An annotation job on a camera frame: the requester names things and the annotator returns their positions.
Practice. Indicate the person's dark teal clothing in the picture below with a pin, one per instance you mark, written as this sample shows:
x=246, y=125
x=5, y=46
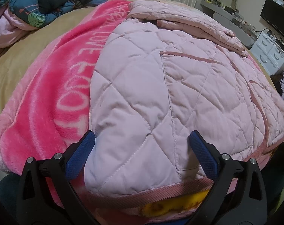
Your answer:
x=8, y=189

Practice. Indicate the pink quilted jacket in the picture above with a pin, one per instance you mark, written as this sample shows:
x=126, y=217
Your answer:
x=156, y=98

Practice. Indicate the dark chair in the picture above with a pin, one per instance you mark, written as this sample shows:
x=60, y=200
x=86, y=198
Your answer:
x=274, y=80

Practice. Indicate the row of small desk electronics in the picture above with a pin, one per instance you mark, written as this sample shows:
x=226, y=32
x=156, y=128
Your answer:
x=238, y=16

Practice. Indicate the dark blue floral duvet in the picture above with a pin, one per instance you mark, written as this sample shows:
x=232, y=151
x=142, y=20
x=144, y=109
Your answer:
x=39, y=0

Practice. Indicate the white drawer cabinet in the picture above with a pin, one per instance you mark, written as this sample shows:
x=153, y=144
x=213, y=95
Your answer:
x=268, y=51

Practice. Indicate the grey desk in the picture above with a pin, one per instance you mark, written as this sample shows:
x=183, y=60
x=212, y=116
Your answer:
x=226, y=18

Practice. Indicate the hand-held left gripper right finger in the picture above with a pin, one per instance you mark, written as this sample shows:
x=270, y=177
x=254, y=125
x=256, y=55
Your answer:
x=204, y=157

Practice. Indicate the black wall television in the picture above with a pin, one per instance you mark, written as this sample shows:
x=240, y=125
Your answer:
x=275, y=18

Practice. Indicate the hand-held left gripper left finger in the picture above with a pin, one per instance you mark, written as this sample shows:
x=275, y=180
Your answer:
x=78, y=157

